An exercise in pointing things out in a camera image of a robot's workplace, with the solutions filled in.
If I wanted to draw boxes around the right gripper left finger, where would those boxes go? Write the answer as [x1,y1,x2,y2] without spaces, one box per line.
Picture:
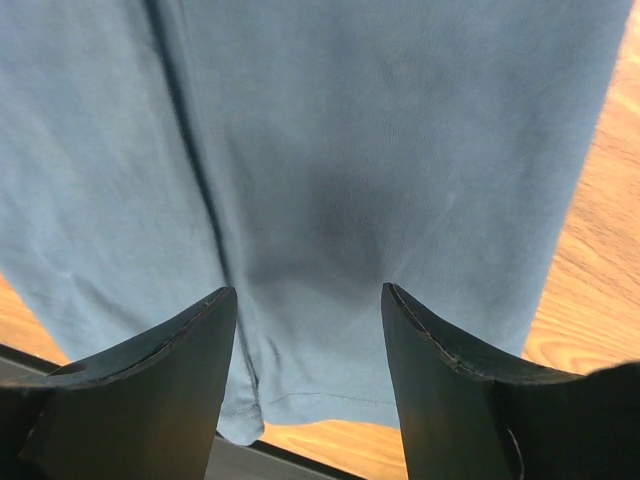
[1,287,237,479]

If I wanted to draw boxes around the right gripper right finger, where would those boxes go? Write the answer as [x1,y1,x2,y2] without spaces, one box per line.
[381,283,639,479]

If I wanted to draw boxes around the blue-grey t-shirt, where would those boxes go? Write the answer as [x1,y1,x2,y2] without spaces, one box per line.
[1,1,632,445]

